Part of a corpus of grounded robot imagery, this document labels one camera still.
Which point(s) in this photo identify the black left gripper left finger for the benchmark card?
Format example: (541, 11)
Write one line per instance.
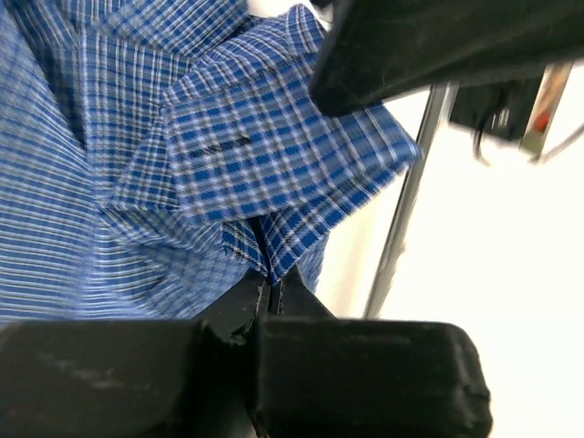
(129, 378)

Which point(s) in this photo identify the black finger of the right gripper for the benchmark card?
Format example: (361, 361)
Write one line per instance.
(377, 50)

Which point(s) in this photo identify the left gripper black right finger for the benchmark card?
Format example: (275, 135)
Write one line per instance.
(320, 376)

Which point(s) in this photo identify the blue checked long sleeve shirt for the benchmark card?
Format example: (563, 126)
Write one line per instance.
(153, 152)

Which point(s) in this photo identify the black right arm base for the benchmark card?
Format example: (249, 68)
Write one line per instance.
(518, 111)

